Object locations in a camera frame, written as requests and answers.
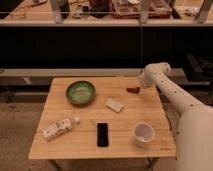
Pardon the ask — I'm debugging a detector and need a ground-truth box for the green bowl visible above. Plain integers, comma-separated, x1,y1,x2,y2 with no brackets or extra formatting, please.
66,80,96,106

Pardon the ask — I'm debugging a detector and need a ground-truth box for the black phone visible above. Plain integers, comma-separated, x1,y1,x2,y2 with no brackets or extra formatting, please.
97,123,109,147

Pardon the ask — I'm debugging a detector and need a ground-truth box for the plastic bottle with label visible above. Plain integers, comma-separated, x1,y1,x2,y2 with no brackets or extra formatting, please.
42,117,80,141

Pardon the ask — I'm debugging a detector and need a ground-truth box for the wooden table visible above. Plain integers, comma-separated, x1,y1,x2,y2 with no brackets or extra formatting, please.
29,77,176,160

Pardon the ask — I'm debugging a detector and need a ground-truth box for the white cup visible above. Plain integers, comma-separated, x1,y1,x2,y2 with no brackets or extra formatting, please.
133,122,155,146

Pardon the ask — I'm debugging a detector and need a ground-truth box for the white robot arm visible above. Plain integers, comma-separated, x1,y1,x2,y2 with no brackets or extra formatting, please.
139,62,213,171

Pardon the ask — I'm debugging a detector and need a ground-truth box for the white sponge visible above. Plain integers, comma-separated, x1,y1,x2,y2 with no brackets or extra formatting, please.
105,98,124,113

